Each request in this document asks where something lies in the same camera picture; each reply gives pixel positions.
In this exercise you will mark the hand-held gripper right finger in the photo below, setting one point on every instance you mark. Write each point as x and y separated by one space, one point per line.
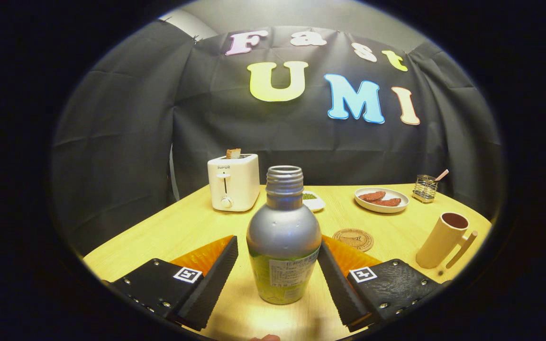
341 289

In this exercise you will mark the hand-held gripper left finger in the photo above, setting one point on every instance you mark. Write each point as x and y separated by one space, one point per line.
209 289

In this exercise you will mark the round cork coaster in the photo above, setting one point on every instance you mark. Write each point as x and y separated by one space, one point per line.
353 239

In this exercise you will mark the silver bottle with green label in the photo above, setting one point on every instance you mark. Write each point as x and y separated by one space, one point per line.
282 237

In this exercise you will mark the wooden table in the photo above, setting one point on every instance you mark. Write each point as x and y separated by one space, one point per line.
197 227

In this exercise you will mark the white round plate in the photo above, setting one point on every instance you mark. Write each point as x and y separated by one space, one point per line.
382 208

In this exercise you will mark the white divided dish of beans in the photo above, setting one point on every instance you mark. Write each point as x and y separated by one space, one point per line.
314 202

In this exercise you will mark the red-brown meat piece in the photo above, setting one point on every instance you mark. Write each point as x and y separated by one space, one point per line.
389 202
371 195

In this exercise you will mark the white toaster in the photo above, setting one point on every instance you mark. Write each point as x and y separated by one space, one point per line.
240 182

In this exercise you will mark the toast slice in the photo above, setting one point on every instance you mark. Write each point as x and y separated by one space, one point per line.
233 153

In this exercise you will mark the pink striped straw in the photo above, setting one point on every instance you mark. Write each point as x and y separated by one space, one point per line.
441 175

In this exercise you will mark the black backdrop cloth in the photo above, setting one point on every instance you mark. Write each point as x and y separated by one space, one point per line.
301 137

